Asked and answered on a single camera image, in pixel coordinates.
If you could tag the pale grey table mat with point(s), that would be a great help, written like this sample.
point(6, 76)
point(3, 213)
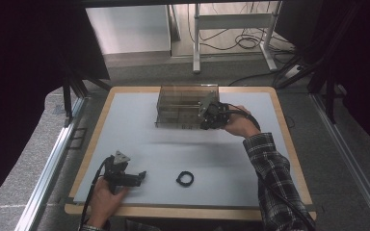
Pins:
point(179, 154)

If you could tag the dark curtain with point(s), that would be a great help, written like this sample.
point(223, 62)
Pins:
point(366, 64)
point(16, 80)

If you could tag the person's right hand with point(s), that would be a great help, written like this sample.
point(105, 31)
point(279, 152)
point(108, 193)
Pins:
point(241, 123)

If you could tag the transparent brown drawer box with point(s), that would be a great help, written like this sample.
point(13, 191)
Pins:
point(179, 104)

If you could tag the dark floor plate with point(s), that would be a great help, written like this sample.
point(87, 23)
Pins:
point(77, 138)

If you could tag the white power strip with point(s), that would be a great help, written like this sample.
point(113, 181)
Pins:
point(293, 71)

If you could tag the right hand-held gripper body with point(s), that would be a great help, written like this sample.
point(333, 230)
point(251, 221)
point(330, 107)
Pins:
point(218, 114)

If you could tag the aluminium rail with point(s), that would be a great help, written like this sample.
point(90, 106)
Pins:
point(49, 163)
point(350, 160)

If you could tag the white cabinet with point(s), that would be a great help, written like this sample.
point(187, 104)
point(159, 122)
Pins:
point(128, 29)

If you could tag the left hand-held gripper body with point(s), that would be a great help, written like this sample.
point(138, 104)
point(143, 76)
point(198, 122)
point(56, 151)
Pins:
point(117, 171)

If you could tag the person's left hand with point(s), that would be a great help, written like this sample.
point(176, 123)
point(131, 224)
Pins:
point(104, 202)

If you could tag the white metal desk frame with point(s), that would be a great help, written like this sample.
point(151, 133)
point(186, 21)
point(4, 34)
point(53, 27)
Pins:
point(232, 20)

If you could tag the black metal stand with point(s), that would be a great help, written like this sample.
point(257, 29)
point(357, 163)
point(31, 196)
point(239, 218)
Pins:
point(330, 96)
point(66, 99)

